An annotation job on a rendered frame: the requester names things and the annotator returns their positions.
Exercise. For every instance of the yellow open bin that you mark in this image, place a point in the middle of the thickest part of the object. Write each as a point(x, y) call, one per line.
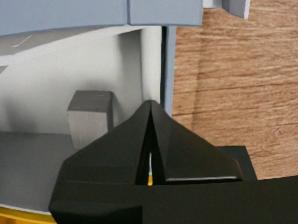
point(23, 215)

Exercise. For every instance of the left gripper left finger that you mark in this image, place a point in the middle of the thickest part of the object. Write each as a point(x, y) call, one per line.
point(116, 156)

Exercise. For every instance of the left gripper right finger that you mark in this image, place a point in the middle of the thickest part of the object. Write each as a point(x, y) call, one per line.
point(184, 157)

